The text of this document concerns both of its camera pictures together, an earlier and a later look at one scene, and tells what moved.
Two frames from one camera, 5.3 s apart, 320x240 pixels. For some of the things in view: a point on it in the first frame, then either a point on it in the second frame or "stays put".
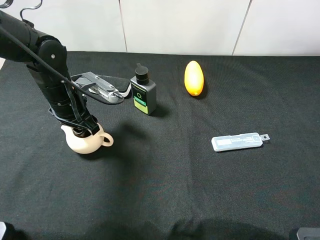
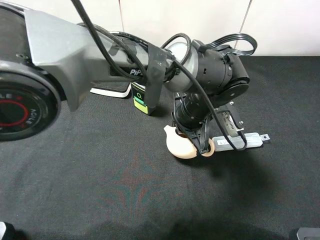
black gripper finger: (83, 132) → (200, 137)
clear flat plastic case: (238, 141) stays put
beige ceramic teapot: (88, 145) → (182, 147)
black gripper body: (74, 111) → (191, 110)
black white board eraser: (122, 85) stays put
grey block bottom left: (3, 228) stays put
